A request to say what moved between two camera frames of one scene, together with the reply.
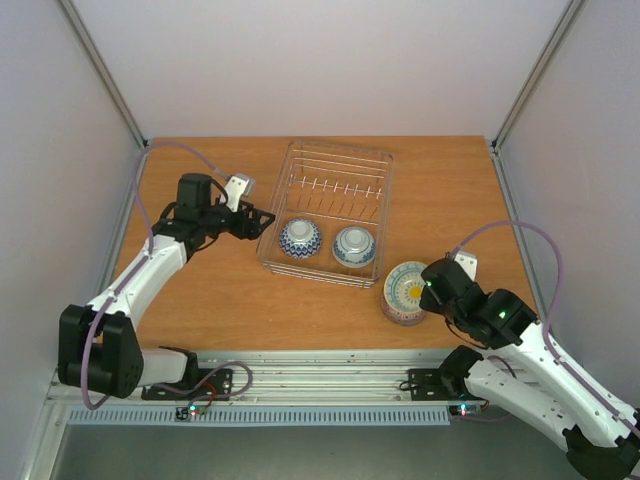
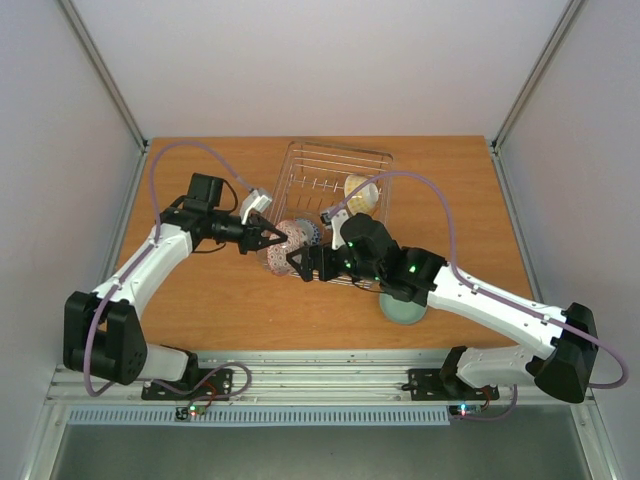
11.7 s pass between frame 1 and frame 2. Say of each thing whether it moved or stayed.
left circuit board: stayed
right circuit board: stayed
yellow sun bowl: moved
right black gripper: moved
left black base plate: stayed
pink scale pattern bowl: moved
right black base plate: stayed
